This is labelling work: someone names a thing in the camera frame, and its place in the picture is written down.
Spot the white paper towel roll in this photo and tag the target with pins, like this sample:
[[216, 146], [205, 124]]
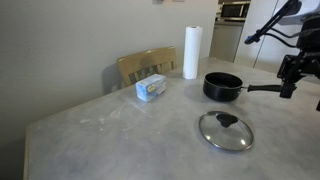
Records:
[[192, 53]]

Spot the wooden chair with slatted back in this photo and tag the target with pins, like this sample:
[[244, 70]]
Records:
[[146, 61]]

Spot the glass lid with black knob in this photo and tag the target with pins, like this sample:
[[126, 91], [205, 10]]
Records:
[[231, 137]]

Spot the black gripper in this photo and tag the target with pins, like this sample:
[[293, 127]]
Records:
[[310, 36]]

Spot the black microwave oven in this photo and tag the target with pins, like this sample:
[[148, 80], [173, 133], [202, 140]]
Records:
[[235, 10]]

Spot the light blue cardboard box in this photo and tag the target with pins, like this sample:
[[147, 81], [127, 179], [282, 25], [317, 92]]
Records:
[[150, 88]]

